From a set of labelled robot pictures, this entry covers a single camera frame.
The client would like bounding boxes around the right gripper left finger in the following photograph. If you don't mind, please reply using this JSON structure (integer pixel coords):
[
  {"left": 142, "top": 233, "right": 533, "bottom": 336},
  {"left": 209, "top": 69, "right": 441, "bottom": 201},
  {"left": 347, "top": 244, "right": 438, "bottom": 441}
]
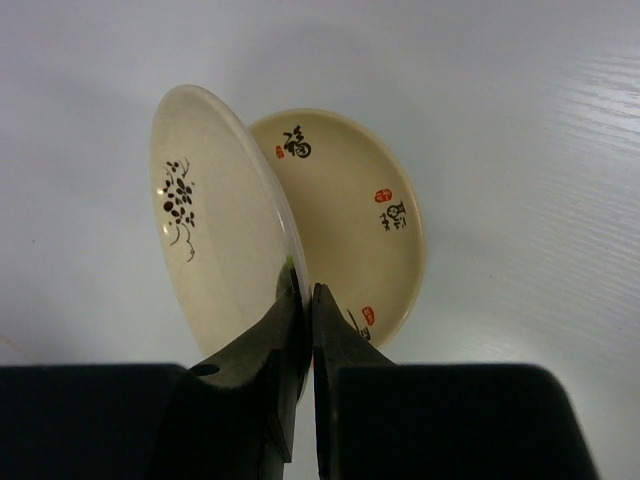
[{"left": 162, "top": 289, "right": 306, "bottom": 479}]

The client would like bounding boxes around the cream plate with calligraphy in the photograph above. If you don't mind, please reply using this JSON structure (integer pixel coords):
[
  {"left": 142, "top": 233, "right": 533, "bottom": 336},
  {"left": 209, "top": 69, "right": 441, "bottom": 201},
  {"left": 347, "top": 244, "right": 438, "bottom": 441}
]
[{"left": 250, "top": 109, "right": 427, "bottom": 347}]

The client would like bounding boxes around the cream plate with flower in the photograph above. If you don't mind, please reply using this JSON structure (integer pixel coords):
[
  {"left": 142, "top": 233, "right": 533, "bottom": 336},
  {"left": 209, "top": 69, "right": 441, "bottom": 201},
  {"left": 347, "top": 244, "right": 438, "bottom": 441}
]
[{"left": 149, "top": 84, "right": 309, "bottom": 401}]

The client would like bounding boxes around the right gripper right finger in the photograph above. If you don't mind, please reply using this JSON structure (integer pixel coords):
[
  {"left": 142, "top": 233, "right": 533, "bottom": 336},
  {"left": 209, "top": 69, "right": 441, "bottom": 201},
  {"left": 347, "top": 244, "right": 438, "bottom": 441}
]
[{"left": 311, "top": 284, "right": 400, "bottom": 479}]

